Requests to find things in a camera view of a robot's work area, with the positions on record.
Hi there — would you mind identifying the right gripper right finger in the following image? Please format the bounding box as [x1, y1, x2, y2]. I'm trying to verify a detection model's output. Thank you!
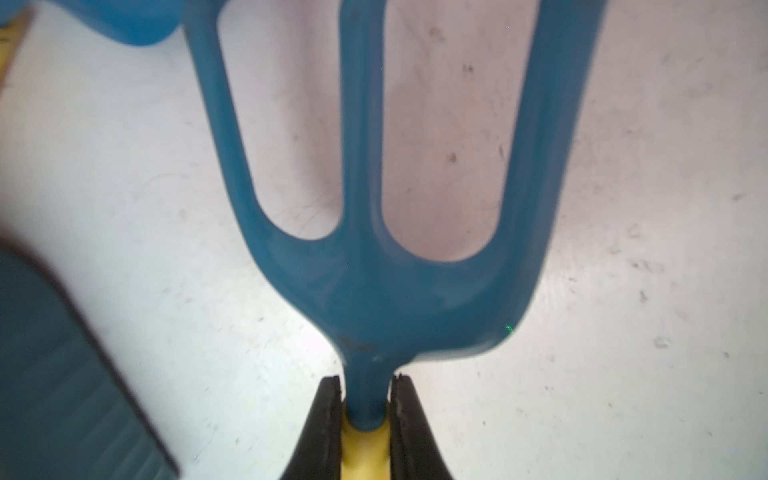
[390, 374, 452, 480]

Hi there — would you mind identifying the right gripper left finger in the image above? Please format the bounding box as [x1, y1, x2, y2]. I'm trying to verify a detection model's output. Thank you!
[281, 376, 343, 480]

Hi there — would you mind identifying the teal storage box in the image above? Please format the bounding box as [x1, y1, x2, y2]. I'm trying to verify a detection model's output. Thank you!
[1, 243, 180, 479]

